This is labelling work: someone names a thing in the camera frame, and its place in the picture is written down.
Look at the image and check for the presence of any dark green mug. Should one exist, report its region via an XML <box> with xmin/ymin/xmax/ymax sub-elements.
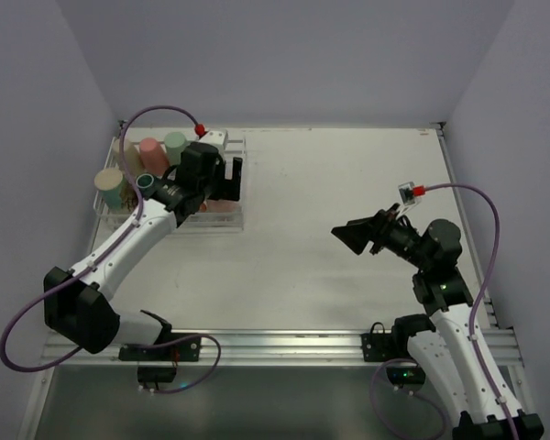
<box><xmin>136</xmin><ymin>173</ymin><xmax>156</xmax><ymax>193</ymax></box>

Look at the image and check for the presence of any floral beige mug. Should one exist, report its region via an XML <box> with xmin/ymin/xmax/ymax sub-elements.
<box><xmin>93</xmin><ymin>168</ymin><xmax>137</xmax><ymax>213</ymax></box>

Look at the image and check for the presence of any light pink mug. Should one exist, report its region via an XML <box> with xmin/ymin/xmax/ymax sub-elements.
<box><xmin>198</xmin><ymin>200</ymin><xmax>239</xmax><ymax>214</ymax></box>

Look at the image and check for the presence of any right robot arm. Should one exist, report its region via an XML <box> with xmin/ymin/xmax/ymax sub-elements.
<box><xmin>331</xmin><ymin>205</ymin><xmax>545</xmax><ymax>439</ymax></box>

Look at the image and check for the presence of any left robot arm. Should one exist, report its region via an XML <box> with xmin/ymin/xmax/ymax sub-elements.
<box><xmin>44</xmin><ymin>130</ymin><xmax>243</xmax><ymax>354</ymax></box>

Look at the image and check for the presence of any green tumbler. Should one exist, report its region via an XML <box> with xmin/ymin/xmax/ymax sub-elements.
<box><xmin>163</xmin><ymin>131</ymin><xmax>190</xmax><ymax>165</ymax></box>

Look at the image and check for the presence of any pink tumbler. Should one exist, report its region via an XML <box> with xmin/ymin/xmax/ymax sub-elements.
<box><xmin>138</xmin><ymin>137</ymin><xmax>170</xmax><ymax>176</ymax></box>

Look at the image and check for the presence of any beige tumbler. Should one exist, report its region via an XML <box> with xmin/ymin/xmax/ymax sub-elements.
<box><xmin>111</xmin><ymin>138</ymin><xmax>145</xmax><ymax>178</ymax></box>

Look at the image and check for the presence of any right black controller box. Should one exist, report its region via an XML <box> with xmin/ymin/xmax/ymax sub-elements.
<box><xmin>386</xmin><ymin>363</ymin><xmax>426</xmax><ymax>391</ymax></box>

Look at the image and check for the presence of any black controller box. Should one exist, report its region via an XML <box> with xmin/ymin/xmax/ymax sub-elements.
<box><xmin>386</xmin><ymin>363</ymin><xmax>426</xmax><ymax>391</ymax></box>
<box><xmin>137</xmin><ymin>366</ymin><xmax>177</xmax><ymax>388</ymax></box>

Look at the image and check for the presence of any left black controller box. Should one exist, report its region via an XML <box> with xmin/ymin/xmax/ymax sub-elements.
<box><xmin>137</xmin><ymin>366</ymin><xmax>177</xmax><ymax>388</ymax></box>

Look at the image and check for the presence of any white wire dish rack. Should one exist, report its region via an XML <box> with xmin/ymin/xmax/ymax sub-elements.
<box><xmin>93</xmin><ymin>135</ymin><xmax>246</xmax><ymax>230</ymax></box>

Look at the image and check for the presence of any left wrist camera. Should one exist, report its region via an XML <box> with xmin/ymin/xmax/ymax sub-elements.
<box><xmin>200</xmin><ymin>129</ymin><xmax>228</xmax><ymax>150</ymax></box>

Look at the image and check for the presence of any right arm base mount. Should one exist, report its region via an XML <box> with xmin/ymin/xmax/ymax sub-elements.
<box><xmin>360</xmin><ymin>322</ymin><xmax>412</xmax><ymax>363</ymax></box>

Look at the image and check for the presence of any aluminium rail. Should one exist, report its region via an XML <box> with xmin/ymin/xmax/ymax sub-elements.
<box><xmin>40</xmin><ymin>325</ymin><xmax>523</xmax><ymax>368</ymax></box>

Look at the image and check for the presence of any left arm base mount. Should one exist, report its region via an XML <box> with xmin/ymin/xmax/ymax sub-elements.
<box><xmin>118</xmin><ymin>333</ymin><xmax>202</xmax><ymax>363</ymax></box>

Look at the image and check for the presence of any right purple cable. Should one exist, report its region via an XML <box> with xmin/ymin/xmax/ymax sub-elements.
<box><xmin>369</xmin><ymin>182</ymin><xmax>519</xmax><ymax>440</ymax></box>

